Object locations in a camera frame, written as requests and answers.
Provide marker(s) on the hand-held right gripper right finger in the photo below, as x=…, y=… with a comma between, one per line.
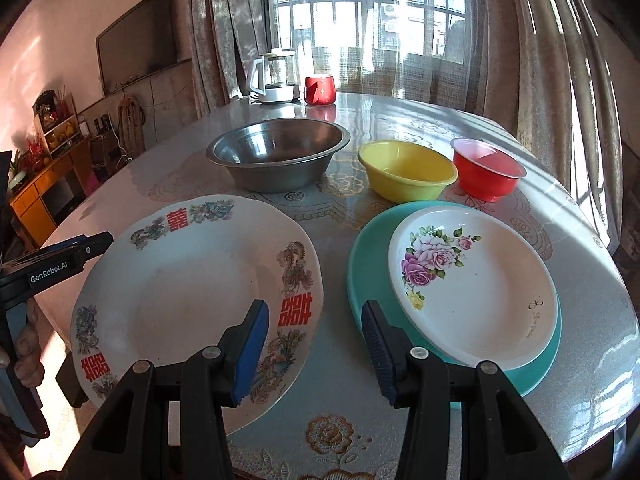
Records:
x=375, y=355

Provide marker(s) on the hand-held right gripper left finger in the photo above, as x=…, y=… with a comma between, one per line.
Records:
x=252, y=350

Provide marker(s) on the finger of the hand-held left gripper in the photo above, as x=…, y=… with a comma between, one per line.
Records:
x=87, y=249

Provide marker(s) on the teal plate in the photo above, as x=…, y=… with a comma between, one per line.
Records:
x=367, y=270

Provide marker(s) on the large white plate red print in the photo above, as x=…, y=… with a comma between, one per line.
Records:
x=190, y=285

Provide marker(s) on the white floral plate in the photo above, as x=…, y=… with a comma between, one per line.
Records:
x=490, y=300

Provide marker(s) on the yellow plastic bowl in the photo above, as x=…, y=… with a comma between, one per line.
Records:
x=405, y=180

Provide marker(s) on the steel bowl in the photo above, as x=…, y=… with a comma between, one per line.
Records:
x=270, y=170

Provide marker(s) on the red plastic bowl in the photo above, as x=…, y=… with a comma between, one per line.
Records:
x=482, y=180

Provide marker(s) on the person's left hand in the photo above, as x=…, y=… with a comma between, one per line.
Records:
x=29, y=360

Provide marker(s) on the orange wooden cabinet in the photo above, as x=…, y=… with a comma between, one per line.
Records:
x=40, y=185

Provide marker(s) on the green potted plant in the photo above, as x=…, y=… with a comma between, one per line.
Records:
x=19, y=175

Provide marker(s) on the small wooden shelf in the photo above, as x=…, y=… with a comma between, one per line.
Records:
x=57, y=127

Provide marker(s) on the rattan chair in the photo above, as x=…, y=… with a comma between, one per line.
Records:
x=131, y=127

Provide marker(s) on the white glass kettle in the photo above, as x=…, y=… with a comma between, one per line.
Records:
x=280, y=92

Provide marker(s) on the grey patterned curtain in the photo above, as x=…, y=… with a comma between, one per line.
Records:
x=225, y=35
x=550, y=85

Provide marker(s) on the red cup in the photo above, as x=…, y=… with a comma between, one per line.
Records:
x=320, y=91

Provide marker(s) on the sheer woven curtain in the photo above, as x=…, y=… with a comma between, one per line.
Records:
x=400, y=77

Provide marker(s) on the barred window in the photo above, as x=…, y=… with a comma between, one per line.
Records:
x=375, y=5

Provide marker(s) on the wall television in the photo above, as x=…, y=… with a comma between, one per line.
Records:
x=135, y=45

